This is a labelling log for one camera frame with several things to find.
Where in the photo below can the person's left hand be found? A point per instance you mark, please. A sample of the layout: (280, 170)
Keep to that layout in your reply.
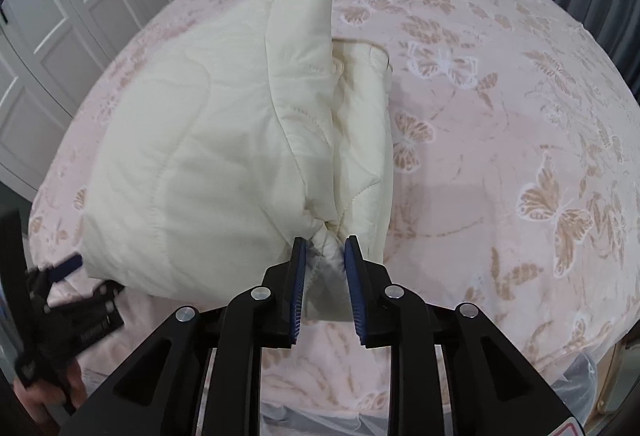
(50, 408)

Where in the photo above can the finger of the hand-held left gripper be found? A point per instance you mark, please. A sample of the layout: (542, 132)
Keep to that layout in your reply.
(109, 291)
(65, 268)

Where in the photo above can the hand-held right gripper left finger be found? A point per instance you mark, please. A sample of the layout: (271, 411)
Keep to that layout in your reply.
(299, 291)

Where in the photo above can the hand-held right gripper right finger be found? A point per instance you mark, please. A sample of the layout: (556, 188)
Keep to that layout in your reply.
(353, 291)

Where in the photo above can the pink butterfly print bed blanket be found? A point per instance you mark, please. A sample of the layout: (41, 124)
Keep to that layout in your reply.
(500, 140)

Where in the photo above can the wooden bed frame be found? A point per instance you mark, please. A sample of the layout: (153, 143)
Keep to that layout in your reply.
(609, 381)

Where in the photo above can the cream quilted jacket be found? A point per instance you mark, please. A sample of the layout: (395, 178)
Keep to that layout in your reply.
(200, 140)

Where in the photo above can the white panelled wardrobe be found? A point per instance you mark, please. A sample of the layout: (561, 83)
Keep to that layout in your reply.
(60, 15)

